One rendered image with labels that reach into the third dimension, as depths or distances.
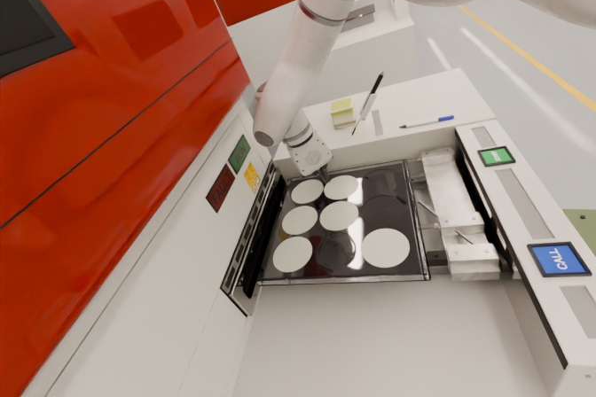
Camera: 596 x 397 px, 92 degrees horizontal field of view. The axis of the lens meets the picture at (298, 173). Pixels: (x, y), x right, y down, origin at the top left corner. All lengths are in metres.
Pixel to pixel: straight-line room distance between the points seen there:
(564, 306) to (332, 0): 0.54
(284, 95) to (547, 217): 0.51
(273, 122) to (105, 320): 0.42
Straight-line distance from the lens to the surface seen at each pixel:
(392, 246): 0.66
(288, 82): 0.59
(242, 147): 0.78
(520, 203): 0.67
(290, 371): 0.69
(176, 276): 0.56
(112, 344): 0.50
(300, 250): 0.72
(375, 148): 0.87
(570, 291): 0.57
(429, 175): 0.84
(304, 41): 0.56
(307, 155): 0.77
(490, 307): 0.69
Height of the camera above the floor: 1.43
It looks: 34 degrees down
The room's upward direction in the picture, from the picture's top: 24 degrees counter-clockwise
